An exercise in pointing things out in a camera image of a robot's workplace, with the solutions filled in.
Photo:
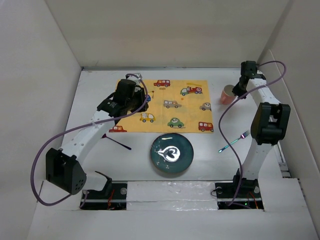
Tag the pink cup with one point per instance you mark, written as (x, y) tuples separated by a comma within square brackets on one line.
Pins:
[(227, 95)]

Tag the yellow car print cloth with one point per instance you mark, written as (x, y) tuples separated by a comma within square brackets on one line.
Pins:
[(174, 106)]

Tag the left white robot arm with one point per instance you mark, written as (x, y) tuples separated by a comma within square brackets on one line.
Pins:
[(64, 165)]

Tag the iridescent metallic fork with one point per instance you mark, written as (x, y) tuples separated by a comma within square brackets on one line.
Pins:
[(242, 136)]

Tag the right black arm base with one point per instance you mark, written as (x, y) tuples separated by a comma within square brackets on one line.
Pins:
[(238, 194)]

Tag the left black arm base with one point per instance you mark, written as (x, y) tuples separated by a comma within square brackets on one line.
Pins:
[(115, 200)]

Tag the purple metallic spoon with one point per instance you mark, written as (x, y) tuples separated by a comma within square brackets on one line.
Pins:
[(123, 145)]

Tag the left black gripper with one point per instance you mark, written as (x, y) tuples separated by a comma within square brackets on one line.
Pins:
[(139, 92)]

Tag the dark teal plate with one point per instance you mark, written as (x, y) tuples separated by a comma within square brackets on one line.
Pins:
[(171, 153)]

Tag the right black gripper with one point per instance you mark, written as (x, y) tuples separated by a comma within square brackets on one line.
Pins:
[(236, 91)]

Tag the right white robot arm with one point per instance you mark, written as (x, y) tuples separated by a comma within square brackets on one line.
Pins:
[(270, 122)]

